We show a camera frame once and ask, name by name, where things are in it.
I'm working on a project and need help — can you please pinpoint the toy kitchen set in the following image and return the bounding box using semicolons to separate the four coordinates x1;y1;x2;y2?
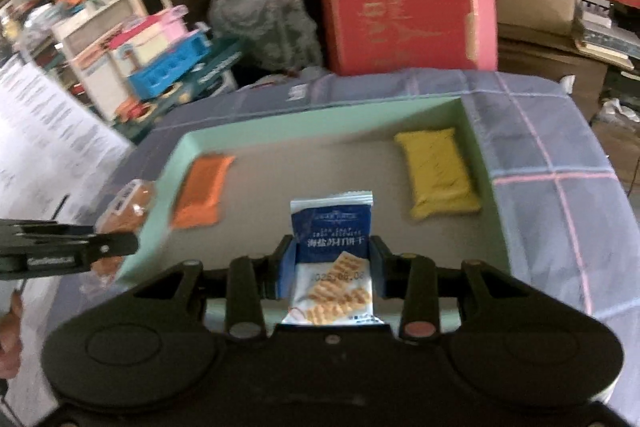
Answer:
51;0;212;122

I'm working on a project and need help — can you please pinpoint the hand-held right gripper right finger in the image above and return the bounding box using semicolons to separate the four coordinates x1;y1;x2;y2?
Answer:
369;236;551;342

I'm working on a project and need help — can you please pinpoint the white printed paper sheet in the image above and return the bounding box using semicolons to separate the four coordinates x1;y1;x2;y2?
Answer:
0;56;135;410

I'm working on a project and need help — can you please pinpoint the thin black cable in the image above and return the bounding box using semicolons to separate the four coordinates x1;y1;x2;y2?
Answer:
50;193;71;222

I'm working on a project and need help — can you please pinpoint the blue cracker packet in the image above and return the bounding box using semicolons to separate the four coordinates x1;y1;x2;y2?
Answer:
280;190;386;326

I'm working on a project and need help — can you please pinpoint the orange snack packet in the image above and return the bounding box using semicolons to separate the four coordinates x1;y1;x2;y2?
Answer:
171;155;237;229

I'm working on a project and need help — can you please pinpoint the purple checked blanket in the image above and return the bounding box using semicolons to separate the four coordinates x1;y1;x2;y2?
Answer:
52;68;630;328

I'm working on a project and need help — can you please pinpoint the yellow snack packet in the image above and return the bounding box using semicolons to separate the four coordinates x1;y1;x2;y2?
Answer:
394;127;482;221

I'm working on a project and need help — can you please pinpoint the grey lace cloth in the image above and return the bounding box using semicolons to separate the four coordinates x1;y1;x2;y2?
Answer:
206;0;325;74

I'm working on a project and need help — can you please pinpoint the clear bread packet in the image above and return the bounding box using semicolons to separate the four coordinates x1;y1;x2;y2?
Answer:
82;179;157;290

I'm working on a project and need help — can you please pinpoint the green toy kitchen box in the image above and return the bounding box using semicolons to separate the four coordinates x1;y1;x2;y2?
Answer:
112;36;247;144

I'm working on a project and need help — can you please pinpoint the green cardboard box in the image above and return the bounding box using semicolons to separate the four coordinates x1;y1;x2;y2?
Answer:
114;96;512;304

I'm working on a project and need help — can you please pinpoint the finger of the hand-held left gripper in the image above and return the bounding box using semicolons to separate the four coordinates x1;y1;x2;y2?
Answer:
0;219;140;281

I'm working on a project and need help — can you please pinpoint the person's left hand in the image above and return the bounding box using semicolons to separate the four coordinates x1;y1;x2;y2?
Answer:
0;292;24;379

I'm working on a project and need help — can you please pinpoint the stack of books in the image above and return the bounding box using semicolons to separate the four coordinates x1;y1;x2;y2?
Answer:
574;0;637;58

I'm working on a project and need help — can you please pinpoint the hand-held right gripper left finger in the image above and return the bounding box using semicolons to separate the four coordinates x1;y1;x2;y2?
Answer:
120;234;299;341

